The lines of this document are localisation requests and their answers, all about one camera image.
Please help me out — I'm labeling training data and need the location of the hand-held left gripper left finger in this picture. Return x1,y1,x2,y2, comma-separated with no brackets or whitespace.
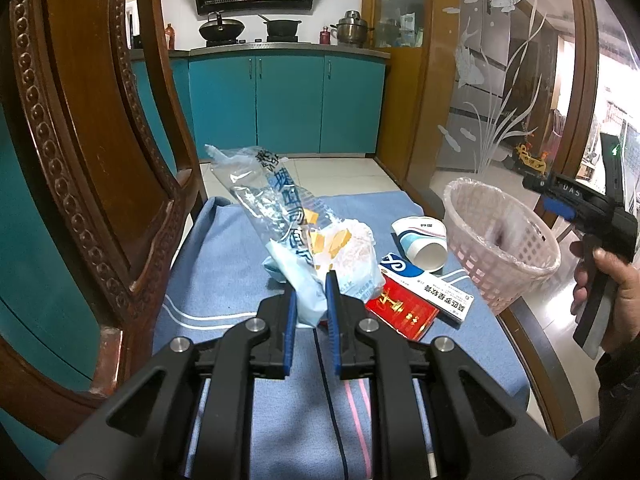
45,290,298,480

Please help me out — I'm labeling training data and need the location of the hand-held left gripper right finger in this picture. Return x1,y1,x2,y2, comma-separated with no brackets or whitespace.
325,270,577,480

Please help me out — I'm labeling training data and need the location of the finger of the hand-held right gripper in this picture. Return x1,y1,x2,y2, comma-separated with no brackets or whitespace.
522,172,596,199
542,194,583,222

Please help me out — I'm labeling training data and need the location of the light blue wrapper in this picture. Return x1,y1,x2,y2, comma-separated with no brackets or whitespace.
263,239,332,329

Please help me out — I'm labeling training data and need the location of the white plastic basket with liner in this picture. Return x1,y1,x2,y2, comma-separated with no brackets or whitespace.
442,177,562,316

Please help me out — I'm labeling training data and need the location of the clear printed plastic bag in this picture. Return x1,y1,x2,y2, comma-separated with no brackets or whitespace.
204,144,323,272

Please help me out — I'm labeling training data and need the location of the person's right forearm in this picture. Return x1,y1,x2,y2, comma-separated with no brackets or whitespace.
556,349,640,480

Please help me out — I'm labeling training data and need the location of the person's right hand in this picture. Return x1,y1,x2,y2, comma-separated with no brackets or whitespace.
571,240,640,357

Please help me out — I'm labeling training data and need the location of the yellow toy vehicle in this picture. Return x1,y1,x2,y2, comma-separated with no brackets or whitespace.
514,142,549,176

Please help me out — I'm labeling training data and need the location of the red flat box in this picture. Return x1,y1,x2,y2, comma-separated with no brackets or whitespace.
365,285,440,344

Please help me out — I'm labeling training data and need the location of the blue striped blanket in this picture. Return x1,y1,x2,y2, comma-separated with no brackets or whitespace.
152,191,532,480

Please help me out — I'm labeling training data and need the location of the white ointment box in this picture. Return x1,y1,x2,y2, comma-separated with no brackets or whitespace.
378,252,476,322

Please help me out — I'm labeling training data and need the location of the white paper cup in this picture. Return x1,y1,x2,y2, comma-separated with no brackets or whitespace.
391,216,449,274

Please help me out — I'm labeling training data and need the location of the etched glass sliding door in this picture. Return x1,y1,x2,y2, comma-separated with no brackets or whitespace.
405,0,602,266

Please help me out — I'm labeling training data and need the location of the wooden glass display cabinet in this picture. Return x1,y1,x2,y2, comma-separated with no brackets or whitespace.
362,0,437,188

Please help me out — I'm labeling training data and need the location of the teal kitchen cabinet with counter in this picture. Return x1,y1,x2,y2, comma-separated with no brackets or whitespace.
169,44,392,159

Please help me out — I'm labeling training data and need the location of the steel stock pot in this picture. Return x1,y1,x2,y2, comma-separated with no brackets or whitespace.
335,10,375,49

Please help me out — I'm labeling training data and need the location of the long teal side cabinet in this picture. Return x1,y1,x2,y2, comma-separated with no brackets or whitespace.
0,55,197,461

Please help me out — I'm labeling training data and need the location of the carved wooden chair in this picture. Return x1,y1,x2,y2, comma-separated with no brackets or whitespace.
0,0,587,443

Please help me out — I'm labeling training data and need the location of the black cooking pot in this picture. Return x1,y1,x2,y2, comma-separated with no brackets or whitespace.
257,14,303,41

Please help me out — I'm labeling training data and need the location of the black wok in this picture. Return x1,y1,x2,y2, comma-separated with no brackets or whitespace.
198,11,246,44

